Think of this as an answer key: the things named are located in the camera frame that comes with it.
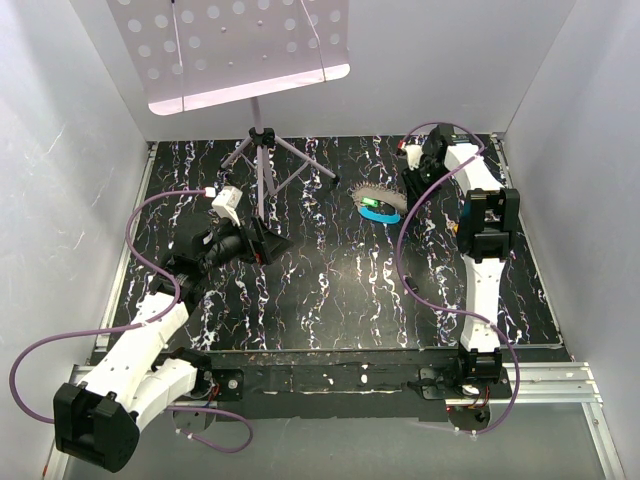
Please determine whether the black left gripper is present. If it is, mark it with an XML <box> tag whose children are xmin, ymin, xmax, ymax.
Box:
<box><xmin>199</xmin><ymin>211</ymin><xmax>293</xmax><ymax>273</ymax></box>

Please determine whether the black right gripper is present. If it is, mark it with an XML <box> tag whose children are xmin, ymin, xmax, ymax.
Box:
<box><xmin>400</xmin><ymin>162</ymin><xmax>451</xmax><ymax>212</ymax></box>

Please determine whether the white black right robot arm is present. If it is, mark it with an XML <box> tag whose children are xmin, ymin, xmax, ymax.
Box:
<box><xmin>398</xmin><ymin>124</ymin><xmax>520</xmax><ymax>398</ymax></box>

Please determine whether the lilac perforated music stand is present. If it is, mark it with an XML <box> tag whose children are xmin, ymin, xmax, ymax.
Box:
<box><xmin>108</xmin><ymin>1</ymin><xmax>350</xmax><ymax>206</ymax></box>

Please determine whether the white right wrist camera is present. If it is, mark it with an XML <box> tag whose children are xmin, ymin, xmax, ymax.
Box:
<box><xmin>397</xmin><ymin>140</ymin><xmax>423</xmax><ymax>171</ymax></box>

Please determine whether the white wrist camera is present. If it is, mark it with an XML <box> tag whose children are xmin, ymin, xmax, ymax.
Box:
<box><xmin>397</xmin><ymin>140</ymin><xmax>423</xmax><ymax>171</ymax></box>
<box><xmin>204</xmin><ymin>186</ymin><xmax>242</xmax><ymax>227</ymax></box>

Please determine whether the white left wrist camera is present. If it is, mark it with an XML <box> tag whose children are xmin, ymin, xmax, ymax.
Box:
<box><xmin>204</xmin><ymin>186</ymin><xmax>242</xmax><ymax>227</ymax></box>

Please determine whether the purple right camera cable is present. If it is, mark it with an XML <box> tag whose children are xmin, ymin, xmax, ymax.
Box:
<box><xmin>397</xmin><ymin>120</ymin><xmax>521</xmax><ymax>444</ymax></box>

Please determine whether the purple camera cable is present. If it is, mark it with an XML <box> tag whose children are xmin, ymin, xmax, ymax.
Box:
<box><xmin>9</xmin><ymin>187</ymin><xmax>254</xmax><ymax>454</ymax></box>
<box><xmin>397</xmin><ymin>120</ymin><xmax>521</xmax><ymax>444</ymax></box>

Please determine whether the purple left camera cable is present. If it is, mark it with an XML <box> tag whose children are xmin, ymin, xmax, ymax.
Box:
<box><xmin>9</xmin><ymin>187</ymin><xmax>254</xmax><ymax>454</ymax></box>

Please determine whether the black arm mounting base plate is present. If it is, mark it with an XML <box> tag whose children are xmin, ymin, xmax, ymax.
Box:
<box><xmin>178</xmin><ymin>348</ymin><xmax>512</xmax><ymax>422</ymax></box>

